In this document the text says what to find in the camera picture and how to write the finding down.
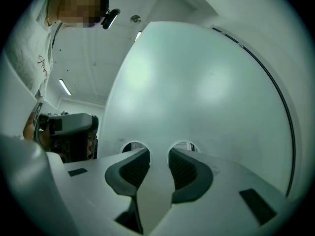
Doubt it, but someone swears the gold necklace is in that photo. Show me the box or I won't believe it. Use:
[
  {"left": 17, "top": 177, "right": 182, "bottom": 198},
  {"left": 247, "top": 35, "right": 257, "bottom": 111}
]
[{"left": 45, "top": 7, "right": 54, "bottom": 27}]

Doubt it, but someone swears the person's left forearm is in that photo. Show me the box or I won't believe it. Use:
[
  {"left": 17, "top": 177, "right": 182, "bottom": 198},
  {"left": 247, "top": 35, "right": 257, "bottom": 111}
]
[{"left": 22, "top": 112, "right": 36, "bottom": 141}]

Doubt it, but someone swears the person's grey t-shirt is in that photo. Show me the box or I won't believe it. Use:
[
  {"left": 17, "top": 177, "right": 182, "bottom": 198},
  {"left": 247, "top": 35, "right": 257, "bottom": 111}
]
[{"left": 1, "top": 0, "right": 66, "bottom": 103}]

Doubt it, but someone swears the person's head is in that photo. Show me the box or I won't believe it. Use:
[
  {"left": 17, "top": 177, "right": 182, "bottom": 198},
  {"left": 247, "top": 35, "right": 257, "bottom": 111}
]
[{"left": 58, "top": 0, "right": 110, "bottom": 29}]

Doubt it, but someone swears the black headset cable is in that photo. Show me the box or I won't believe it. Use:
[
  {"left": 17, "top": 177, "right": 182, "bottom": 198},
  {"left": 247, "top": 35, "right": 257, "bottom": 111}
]
[{"left": 50, "top": 22, "right": 63, "bottom": 51}]

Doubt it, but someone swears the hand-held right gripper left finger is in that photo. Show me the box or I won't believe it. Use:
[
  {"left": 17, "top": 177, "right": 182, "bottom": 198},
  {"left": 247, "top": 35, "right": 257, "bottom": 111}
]
[{"left": 48, "top": 147, "right": 152, "bottom": 236}]

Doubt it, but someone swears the black head camera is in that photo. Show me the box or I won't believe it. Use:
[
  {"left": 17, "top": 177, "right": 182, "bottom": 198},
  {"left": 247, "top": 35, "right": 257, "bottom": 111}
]
[{"left": 100, "top": 8, "right": 122, "bottom": 30}]

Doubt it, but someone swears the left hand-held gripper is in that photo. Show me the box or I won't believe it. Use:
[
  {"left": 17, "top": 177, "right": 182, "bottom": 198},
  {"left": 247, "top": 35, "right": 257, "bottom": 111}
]
[{"left": 28, "top": 101, "right": 99, "bottom": 164}]

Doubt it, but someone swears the person's left hand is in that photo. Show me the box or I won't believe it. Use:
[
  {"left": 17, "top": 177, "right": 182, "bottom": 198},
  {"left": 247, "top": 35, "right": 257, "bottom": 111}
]
[{"left": 38, "top": 128, "right": 52, "bottom": 149}]

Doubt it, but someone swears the frosted glass door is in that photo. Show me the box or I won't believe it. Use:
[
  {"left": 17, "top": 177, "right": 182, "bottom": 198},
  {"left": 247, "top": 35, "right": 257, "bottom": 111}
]
[{"left": 97, "top": 21, "right": 296, "bottom": 235}]

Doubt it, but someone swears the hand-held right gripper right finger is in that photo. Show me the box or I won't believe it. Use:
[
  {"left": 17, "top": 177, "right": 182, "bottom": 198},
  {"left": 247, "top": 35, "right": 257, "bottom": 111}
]
[{"left": 152, "top": 147, "right": 293, "bottom": 236}]

